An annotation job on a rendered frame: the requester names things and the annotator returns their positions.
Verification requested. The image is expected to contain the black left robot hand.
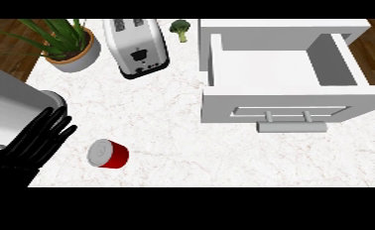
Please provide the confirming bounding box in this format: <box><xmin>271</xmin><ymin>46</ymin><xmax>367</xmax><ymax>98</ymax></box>
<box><xmin>0</xmin><ymin>106</ymin><xmax>79</xmax><ymax>188</ymax></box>

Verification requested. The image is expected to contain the red can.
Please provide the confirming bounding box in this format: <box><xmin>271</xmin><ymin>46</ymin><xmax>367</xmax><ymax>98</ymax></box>
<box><xmin>85</xmin><ymin>138</ymin><xmax>131</xmax><ymax>171</ymax></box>

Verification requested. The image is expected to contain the white drawer front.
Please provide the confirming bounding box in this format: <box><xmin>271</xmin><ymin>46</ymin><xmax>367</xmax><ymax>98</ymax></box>
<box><xmin>199</xmin><ymin>85</ymin><xmax>375</xmax><ymax>125</ymax></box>

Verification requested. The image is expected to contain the white open drawer box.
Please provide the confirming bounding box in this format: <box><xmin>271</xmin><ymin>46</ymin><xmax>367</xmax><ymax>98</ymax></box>
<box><xmin>206</xmin><ymin>33</ymin><xmax>375</xmax><ymax>89</ymax></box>

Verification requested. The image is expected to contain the grey and orange plant pot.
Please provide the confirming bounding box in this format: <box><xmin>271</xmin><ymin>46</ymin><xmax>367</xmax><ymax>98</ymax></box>
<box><xmin>39</xmin><ymin>27</ymin><xmax>101</xmax><ymax>74</ymax></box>

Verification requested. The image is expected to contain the green leafy plant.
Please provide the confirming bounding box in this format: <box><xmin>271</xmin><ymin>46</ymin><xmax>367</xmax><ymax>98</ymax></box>
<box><xmin>0</xmin><ymin>18</ymin><xmax>94</xmax><ymax>60</ymax></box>

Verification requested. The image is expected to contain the silver toaster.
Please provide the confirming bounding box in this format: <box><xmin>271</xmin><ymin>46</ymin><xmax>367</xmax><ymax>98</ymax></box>
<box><xmin>100</xmin><ymin>18</ymin><xmax>171</xmax><ymax>80</ymax></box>

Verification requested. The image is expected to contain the green broccoli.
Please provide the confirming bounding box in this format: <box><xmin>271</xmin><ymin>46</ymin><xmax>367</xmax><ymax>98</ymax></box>
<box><xmin>168</xmin><ymin>19</ymin><xmax>193</xmax><ymax>44</ymax></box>

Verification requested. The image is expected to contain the grey drawer handle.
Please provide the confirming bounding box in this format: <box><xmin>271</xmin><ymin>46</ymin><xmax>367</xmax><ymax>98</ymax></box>
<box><xmin>255</xmin><ymin>110</ymin><xmax>329</xmax><ymax>134</ymax></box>

